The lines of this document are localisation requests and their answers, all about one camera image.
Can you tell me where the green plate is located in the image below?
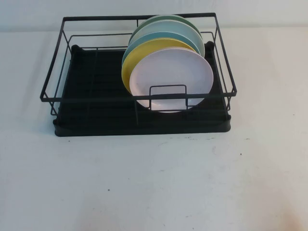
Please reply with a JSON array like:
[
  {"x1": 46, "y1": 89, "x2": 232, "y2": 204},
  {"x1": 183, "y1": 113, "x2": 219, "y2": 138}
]
[{"x1": 129, "y1": 14, "x2": 203, "y2": 42}]

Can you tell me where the teal blue plate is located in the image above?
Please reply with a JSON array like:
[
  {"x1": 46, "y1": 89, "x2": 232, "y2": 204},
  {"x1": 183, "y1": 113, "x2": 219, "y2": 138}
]
[{"x1": 122, "y1": 31, "x2": 202, "y2": 66}]

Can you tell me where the pink plate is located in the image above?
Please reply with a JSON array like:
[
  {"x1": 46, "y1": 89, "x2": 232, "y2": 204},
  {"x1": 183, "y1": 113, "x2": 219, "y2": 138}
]
[{"x1": 129, "y1": 50, "x2": 214, "y2": 114}]

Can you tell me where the black plastic drip tray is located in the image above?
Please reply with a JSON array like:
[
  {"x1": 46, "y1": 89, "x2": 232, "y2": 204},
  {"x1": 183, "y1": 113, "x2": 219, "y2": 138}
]
[{"x1": 52, "y1": 40, "x2": 232, "y2": 137}]

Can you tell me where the black wire dish rack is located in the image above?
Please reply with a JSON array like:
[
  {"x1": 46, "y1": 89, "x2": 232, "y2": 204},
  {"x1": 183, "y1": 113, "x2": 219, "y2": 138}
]
[{"x1": 39, "y1": 12, "x2": 238, "y2": 126}]

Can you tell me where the yellow plate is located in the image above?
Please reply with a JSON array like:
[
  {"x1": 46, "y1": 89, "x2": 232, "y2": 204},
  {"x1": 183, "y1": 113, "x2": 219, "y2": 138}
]
[{"x1": 121, "y1": 38, "x2": 198, "y2": 97}]

